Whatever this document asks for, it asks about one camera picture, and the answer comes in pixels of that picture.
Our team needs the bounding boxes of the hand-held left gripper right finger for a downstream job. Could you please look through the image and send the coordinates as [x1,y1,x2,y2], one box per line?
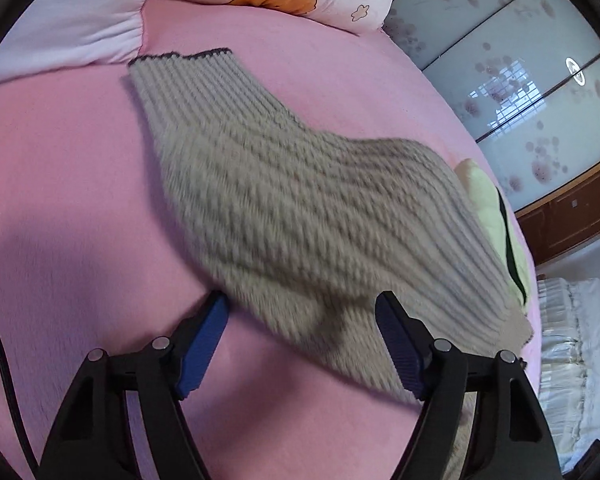
[374,290,563,480]

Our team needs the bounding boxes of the brown wooden door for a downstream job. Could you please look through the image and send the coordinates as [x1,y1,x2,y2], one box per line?
[517,160,600,266]

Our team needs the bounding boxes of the white lace covered furniture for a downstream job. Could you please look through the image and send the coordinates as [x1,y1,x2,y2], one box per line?
[535,275,600,461]

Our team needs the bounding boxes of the pink bed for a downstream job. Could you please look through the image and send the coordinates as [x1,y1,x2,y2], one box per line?
[0,0,538,480]

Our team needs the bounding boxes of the black cable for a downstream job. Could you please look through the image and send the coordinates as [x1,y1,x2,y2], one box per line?
[0,295,41,480]

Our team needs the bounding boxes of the floral sliding door wardrobe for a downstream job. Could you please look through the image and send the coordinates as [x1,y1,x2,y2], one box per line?
[382,0,600,216]

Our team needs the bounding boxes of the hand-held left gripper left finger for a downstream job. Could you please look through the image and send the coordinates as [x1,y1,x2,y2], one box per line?
[39,290,231,480]

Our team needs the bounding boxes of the light green garment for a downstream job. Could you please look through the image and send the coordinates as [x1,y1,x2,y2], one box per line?
[452,157,531,308]

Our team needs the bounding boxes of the pale pink quilt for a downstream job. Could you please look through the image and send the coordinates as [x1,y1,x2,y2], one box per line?
[0,0,166,93]

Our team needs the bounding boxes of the beige knit sweater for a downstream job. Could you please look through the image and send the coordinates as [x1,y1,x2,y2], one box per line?
[126,49,535,480]

